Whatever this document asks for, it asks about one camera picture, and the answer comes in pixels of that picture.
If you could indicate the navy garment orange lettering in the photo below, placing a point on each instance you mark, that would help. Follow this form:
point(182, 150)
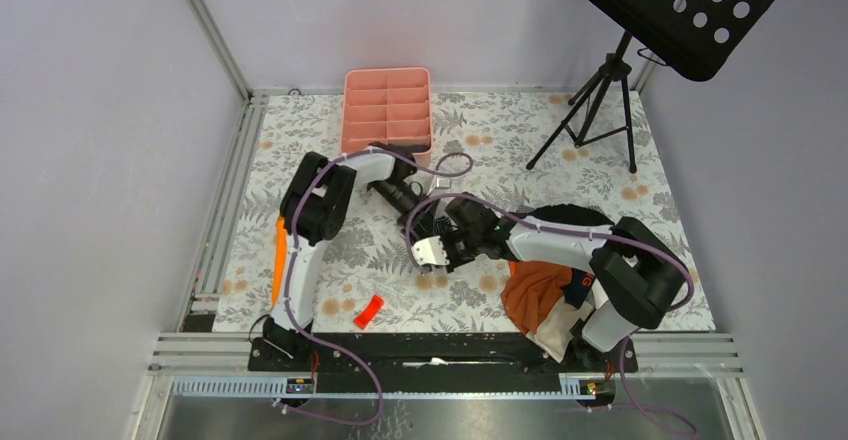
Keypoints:
point(576, 291)

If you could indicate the white cream garment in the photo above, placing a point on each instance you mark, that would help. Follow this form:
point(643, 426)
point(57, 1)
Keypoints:
point(553, 335)

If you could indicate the black music stand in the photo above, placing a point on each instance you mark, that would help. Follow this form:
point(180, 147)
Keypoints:
point(692, 37)

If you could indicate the floral table mat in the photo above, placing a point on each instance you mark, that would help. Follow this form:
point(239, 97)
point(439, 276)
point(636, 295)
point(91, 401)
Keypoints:
point(498, 141)

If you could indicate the black garment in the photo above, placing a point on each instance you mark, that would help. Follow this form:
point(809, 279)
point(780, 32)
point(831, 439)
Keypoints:
point(568, 214)

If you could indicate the small red plastic piece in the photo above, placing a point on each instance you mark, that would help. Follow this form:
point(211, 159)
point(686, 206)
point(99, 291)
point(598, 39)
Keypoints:
point(367, 315)

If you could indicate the striped navy garment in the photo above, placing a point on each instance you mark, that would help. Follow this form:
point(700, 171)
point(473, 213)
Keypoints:
point(441, 225)

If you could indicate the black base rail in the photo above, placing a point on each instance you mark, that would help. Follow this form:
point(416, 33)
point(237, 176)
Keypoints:
point(431, 363)

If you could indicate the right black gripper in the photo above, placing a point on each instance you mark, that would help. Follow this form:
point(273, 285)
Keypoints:
point(454, 264)

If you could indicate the orange toy microphone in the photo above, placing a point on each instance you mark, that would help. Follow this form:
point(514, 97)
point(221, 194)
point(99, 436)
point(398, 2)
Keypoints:
point(279, 260)

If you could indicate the pink divided organizer tray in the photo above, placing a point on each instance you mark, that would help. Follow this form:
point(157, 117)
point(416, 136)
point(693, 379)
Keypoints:
point(391, 106)

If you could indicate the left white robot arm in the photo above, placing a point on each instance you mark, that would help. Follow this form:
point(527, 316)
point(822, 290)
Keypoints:
point(311, 214)

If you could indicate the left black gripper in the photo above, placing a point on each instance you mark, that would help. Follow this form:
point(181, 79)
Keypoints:
point(418, 220)

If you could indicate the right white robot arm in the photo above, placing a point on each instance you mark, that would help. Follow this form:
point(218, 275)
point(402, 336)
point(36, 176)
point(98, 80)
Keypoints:
point(640, 278)

